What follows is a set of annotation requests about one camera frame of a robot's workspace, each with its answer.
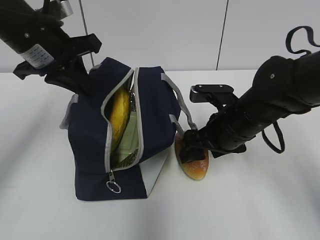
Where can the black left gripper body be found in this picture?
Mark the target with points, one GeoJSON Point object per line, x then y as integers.
{"type": "Point", "coordinates": [39, 61]}

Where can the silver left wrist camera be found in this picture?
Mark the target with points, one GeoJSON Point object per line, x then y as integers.
{"type": "Point", "coordinates": [64, 9]}

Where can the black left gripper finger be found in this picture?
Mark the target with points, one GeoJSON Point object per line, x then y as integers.
{"type": "Point", "coordinates": [64, 79]}
{"type": "Point", "coordinates": [80, 77]}

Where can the navy blue lunch bag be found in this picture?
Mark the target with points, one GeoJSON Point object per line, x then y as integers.
{"type": "Point", "coordinates": [158, 105]}

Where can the green lidded glass container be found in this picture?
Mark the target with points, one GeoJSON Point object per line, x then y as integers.
{"type": "Point", "coordinates": [129, 141]}

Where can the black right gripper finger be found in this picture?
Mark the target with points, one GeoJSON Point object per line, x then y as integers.
{"type": "Point", "coordinates": [190, 155]}

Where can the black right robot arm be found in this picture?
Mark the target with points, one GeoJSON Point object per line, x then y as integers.
{"type": "Point", "coordinates": [281, 87]}

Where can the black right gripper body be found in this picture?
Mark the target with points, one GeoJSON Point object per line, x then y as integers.
{"type": "Point", "coordinates": [196, 139]}

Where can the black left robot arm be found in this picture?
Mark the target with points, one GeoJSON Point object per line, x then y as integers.
{"type": "Point", "coordinates": [21, 26]}

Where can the bread roll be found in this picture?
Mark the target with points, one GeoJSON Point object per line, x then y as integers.
{"type": "Point", "coordinates": [197, 169]}

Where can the yellow banana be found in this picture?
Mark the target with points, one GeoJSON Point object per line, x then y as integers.
{"type": "Point", "coordinates": [119, 115]}

